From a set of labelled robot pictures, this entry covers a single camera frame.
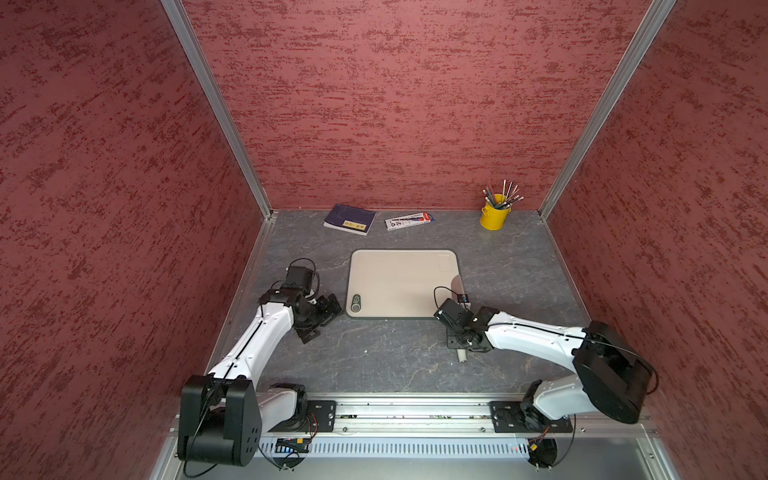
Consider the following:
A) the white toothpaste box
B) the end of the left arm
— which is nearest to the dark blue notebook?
the white toothpaste box

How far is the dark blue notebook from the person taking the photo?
1158 mm

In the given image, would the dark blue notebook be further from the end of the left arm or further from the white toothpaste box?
the end of the left arm
